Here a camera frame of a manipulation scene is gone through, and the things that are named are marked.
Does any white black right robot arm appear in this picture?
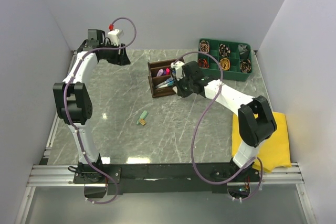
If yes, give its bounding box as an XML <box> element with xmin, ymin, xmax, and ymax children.
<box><xmin>171</xmin><ymin>61</ymin><xmax>277</xmax><ymax>181</ymax></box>

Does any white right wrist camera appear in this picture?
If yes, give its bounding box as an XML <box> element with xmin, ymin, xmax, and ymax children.
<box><xmin>171</xmin><ymin>61</ymin><xmax>185</xmax><ymax>80</ymax></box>

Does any pink black floral rolled tie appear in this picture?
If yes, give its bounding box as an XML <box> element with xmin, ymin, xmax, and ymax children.
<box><xmin>199</xmin><ymin>40</ymin><xmax>210</xmax><ymax>54</ymax></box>

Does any brown wooden desk organizer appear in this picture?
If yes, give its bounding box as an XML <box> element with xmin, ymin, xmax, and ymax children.
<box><xmin>147</xmin><ymin>59</ymin><xmax>176</xmax><ymax>98</ymax></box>

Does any lilac pen case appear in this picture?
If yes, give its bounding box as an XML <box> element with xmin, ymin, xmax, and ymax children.
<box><xmin>156</xmin><ymin>69</ymin><xmax>164</xmax><ymax>77</ymax></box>

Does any orange navy striped rolled tie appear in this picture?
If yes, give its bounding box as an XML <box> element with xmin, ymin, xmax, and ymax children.
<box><xmin>198</xmin><ymin>58</ymin><xmax>209</xmax><ymax>69</ymax></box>

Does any dark patterned rolled tie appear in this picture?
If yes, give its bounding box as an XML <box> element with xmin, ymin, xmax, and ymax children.
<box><xmin>218</xmin><ymin>44</ymin><xmax>231</xmax><ymax>57</ymax></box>

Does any yellow folded cloth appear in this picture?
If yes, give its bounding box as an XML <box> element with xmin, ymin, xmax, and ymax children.
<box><xmin>232</xmin><ymin>112</ymin><xmax>291</xmax><ymax>173</ymax></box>

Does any green divided storage tray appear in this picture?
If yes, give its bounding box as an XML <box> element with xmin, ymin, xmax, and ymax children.
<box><xmin>198</xmin><ymin>38</ymin><xmax>253</xmax><ymax>81</ymax></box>

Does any green cap white marker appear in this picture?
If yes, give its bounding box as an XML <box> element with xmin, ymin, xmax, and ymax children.
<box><xmin>155</xmin><ymin>81</ymin><xmax>174</xmax><ymax>89</ymax></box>

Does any grey folded cloth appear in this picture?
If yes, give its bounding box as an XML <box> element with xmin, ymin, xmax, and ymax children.
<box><xmin>238</xmin><ymin>44</ymin><xmax>250</xmax><ymax>59</ymax></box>

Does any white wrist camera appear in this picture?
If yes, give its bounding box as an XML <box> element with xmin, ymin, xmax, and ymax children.
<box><xmin>107</xmin><ymin>29</ymin><xmax>124</xmax><ymax>46</ymax></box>
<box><xmin>171</xmin><ymin>61</ymin><xmax>185</xmax><ymax>80</ymax></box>

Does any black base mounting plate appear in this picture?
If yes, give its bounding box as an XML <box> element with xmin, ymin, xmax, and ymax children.
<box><xmin>72</xmin><ymin>163</ymin><xmax>260</xmax><ymax>196</ymax></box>

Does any aluminium frame rail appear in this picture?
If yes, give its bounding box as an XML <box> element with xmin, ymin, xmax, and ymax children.
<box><xmin>27</xmin><ymin>163</ymin><xmax>304</xmax><ymax>187</ymax></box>

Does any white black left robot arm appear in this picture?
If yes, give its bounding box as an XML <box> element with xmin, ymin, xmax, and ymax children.
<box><xmin>52</xmin><ymin>29</ymin><xmax>131</xmax><ymax>183</ymax></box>

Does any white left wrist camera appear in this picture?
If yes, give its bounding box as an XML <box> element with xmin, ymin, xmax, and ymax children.
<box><xmin>107</xmin><ymin>29</ymin><xmax>124</xmax><ymax>46</ymax></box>

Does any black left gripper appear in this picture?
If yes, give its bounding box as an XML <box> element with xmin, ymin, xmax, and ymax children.
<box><xmin>102</xmin><ymin>40</ymin><xmax>131</xmax><ymax>66</ymax></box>

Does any yellow patterned rolled tie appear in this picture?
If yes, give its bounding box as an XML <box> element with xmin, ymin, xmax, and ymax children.
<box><xmin>219</xmin><ymin>57</ymin><xmax>231</xmax><ymax>71</ymax></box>

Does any black beige floral rolled tie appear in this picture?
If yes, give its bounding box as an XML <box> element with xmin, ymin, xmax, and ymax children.
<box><xmin>239</xmin><ymin>59</ymin><xmax>251</xmax><ymax>73</ymax></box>

